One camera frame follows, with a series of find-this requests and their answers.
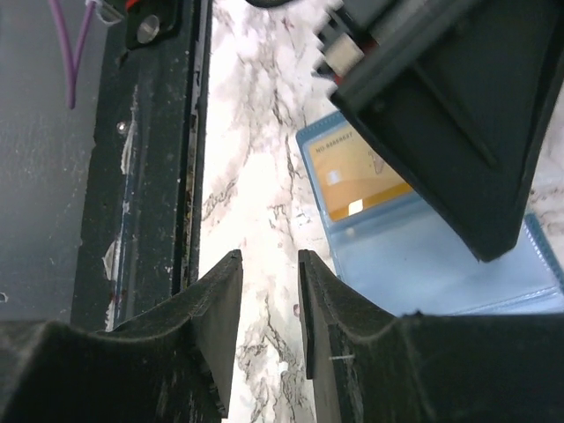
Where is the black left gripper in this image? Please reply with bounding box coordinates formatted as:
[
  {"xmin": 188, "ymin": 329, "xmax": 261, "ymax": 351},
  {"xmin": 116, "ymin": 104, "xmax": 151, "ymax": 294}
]
[{"xmin": 314, "ymin": 1, "xmax": 563, "ymax": 262}]

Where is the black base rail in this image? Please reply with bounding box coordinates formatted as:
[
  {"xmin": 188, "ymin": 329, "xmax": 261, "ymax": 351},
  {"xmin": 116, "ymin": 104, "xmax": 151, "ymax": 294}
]
[{"xmin": 70, "ymin": 1, "xmax": 212, "ymax": 331}]

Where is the gold credit card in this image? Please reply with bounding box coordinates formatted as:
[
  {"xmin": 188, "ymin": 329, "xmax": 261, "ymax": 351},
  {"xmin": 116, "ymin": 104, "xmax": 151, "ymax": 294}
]
[{"xmin": 307, "ymin": 125, "xmax": 412, "ymax": 221}]

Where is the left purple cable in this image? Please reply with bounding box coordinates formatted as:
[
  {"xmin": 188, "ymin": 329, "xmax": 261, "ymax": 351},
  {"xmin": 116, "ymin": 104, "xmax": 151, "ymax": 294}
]
[{"xmin": 48, "ymin": 0, "xmax": 96, "ymax": 110}]

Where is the blue leather card holder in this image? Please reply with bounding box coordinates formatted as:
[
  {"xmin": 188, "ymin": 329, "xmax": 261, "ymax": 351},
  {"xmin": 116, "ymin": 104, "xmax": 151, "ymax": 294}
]
[{"xmin": 296, "ymin": 112, "xmax": 563, "ymax": 315}]

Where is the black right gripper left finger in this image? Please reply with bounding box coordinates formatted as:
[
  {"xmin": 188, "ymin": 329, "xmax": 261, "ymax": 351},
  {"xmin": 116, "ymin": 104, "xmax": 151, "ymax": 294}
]
[{"xmin": 1, "ymin": 250, "xmax": 243, "ymax": 422}]

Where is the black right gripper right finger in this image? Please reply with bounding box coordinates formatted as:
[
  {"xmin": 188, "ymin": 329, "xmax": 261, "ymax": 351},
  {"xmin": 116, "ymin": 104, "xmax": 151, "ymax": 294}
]
[{"xmin": 299, "ymin": 249, "xmax": 563, "ymax": 422}]

